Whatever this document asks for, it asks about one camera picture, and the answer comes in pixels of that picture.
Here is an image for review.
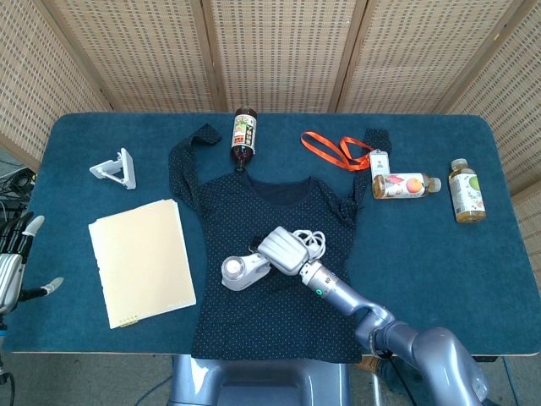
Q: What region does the cream paper folder stack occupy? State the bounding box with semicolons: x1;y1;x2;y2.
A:
88;198;198;330

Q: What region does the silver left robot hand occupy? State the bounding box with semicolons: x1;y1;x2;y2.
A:
0;212;65;316

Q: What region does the green apple label tea bottle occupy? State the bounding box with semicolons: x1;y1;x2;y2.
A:
448;158;487;224

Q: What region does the orange lanyard strap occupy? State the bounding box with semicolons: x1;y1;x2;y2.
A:
300;131;375;173

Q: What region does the woven wooden folding screen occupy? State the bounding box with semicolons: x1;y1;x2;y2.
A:
0;0;541;200

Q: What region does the peach label tea bottle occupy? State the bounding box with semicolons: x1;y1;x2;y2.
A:
371;172;442;200

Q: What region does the dark brown tea bottle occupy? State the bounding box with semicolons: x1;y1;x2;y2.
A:
230;107;259;173

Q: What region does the white small appliance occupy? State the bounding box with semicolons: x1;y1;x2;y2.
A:
221;249;274;293

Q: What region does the grey-blue robot torso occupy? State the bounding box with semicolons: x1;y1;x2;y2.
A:
168;354;352;406

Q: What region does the navy dotted t-shirt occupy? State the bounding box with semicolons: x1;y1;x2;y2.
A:
167;123;392;365

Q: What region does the white ID badge card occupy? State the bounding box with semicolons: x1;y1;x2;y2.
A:
369;150;391;177

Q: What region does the white folding phone stand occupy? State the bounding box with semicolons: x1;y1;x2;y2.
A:
89;147;138;191

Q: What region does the black cable bundle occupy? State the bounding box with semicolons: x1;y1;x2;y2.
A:
0;167;38;221

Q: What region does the teal fabric table cover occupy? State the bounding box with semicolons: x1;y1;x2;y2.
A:
3;112;541;356

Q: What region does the white cable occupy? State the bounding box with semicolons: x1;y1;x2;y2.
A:
291;229;328;260

